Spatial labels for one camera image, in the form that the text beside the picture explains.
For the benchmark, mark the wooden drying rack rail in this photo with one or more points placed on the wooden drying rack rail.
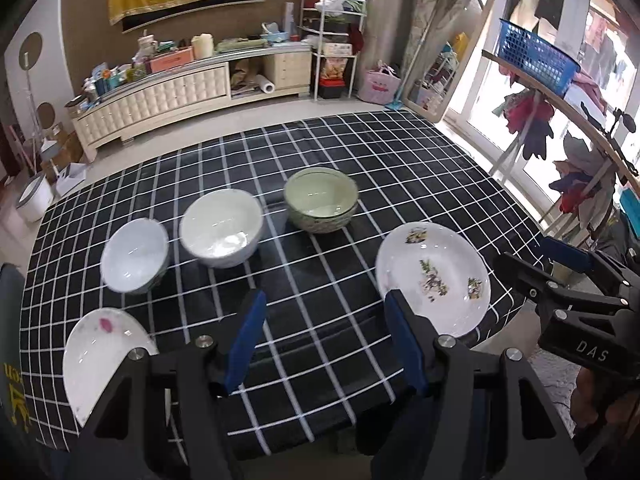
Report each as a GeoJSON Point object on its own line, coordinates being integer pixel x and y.
{"type": "Point", "coordinates": [575, 110]}

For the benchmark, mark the blue plastic basket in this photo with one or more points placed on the blue plastic basket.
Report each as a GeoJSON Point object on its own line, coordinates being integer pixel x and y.
{"type": "Point", "coordinates": [537, 55]}

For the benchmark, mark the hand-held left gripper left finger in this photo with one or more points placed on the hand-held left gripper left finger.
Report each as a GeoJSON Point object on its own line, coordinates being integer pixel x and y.
{"type": "Point", "coordinates": [245, 345]}

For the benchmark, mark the green ceramic bowl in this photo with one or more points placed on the green ceramic bowl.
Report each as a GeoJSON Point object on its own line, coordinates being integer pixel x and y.
{"type": "Point", "coordinates": [320, 197]}

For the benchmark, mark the cardboard box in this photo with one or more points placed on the cardboard box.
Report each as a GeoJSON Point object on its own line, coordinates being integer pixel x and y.
{"type": "Point", "coordinates": [67, 152]}

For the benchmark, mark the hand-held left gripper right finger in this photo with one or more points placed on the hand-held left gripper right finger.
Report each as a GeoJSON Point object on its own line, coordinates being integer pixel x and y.
{"type": "Point", "coordinates": [407, 345]}

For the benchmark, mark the black white checkered tablecloth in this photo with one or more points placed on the black white checkered tablecloth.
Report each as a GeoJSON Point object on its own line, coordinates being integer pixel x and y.
{"type": "Point", "coordinates": [310, 150]}

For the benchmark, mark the cream tufted TV cabinet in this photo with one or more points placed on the cream tufted TV cabinet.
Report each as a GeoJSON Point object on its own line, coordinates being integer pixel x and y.
{"type": "Point", "coordinates": [165, 97]}

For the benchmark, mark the small white box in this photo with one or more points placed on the small white box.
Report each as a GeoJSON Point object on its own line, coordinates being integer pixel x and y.
{"type": "Point", "coordinates": [72, 180]}

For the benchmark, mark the pink storage box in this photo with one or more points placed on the pink storage box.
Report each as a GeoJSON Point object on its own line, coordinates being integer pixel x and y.
{"type": "Point", "coordinates": [172, 60]}

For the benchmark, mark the cream cylindrical jar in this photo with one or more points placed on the cream cylindrical jar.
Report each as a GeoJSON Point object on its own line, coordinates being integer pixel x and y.
{"type": "Point", "coordinates": [203, 46]}

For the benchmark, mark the red and black box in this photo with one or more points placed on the red and black box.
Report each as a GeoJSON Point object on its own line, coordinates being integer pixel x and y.
{"type": "Point", "coordinates": [331, 90]}

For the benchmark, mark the large white bowl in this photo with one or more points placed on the large white bowl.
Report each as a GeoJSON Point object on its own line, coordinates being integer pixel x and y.
{"type": "Point", "coordinates": [220, 227]}

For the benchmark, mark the white bucket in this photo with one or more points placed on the white bucket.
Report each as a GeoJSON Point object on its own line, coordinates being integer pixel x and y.
{"type": "Point", "coordinates": [34, 200]}

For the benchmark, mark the paper towel roll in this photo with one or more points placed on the paper towel roll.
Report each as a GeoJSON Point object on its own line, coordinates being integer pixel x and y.
{"type": "Point", "coordinates": [264, 84]}

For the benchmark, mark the white plate with floral print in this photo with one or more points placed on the white plate with floral print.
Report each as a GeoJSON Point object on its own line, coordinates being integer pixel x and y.
{"type": "Point", "coordinates": [445, 260]}

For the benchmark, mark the colourful snack bag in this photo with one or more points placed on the colourful snack bag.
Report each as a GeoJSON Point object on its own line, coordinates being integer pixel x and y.
{"type": "Point", "coordinates": [334, 67]}

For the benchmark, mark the small pale blue bowl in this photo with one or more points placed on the small pale blue bowl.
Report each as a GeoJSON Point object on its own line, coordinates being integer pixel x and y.
{"type": "Point", "coordinates": [132, 255]}

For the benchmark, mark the white plate with pink mark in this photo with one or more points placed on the white plate with pink mark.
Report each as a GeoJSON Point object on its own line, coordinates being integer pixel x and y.
{"type": "Point", "coordinates": [95, 360]}

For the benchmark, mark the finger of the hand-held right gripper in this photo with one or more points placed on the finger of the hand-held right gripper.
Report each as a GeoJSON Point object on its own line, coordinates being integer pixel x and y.
{"type": "Point", "coordinates": [567, 255]}
{"type": "Point", "coordinates": [530, 277]}

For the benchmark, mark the person's right hand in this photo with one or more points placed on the person's right hand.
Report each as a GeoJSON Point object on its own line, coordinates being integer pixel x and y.
{"type": "Point", "coordinates": [585, 400]}

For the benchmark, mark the pink tote bag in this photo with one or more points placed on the pink tote bag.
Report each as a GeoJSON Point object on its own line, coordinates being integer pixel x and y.
{"type": "Point", "coordinates": [379, 86]}

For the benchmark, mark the dark garment with yellow print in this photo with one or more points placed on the dark garment with yellow print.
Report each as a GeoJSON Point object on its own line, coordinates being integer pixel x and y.
{"type": "Point", "coordinates": [20, 385]}

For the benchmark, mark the round brown wall decoration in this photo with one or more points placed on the round brown wall decoration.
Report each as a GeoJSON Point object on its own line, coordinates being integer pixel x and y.
{"type": "Point", "coordinates": [46, 114]}

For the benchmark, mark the grey and red hanging clothes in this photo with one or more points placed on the grey and red hanging clothes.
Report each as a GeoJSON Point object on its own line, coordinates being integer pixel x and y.
{"type": "Point", "coordinates": [582, 180]}

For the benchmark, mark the standing mirror with pale frame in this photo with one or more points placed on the standing mirror with pale frame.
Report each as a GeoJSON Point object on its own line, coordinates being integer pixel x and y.
{"type": "Point", "coordinates": [450, 60]}

